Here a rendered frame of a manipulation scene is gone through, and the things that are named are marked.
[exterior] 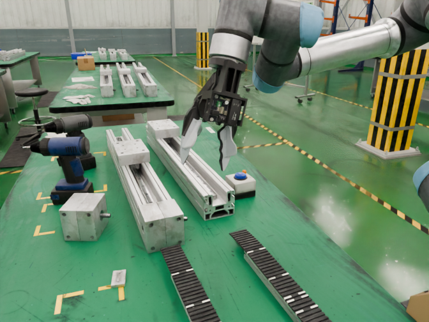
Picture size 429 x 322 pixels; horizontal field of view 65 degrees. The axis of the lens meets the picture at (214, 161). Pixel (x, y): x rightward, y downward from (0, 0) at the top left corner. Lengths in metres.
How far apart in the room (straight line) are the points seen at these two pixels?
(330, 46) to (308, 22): 0.17
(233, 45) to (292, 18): 0.12
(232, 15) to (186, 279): 0.54
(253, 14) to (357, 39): 0.30
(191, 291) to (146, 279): 0.14
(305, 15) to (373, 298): 0.60
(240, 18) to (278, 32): 0.07
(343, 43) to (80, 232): 0.81
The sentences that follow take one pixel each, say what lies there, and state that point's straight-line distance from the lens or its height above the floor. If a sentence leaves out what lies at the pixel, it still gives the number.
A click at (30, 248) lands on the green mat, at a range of 1.04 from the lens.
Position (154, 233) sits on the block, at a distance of 0.89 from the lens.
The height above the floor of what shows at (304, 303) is 0.81.
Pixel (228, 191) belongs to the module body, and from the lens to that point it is 1.02.
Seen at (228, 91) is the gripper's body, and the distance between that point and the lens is 0.63.
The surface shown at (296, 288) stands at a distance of 0.78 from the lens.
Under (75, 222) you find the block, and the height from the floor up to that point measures 0.84.
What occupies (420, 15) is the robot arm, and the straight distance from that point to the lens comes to 0.94.
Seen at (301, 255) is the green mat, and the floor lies 0.78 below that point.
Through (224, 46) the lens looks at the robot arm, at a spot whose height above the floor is 1.29.
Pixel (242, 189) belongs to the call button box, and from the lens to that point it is 1.14.
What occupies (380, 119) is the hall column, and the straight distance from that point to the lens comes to 4.13.
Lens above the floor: 1.33
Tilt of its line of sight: 22 degrees down
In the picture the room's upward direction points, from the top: straight up
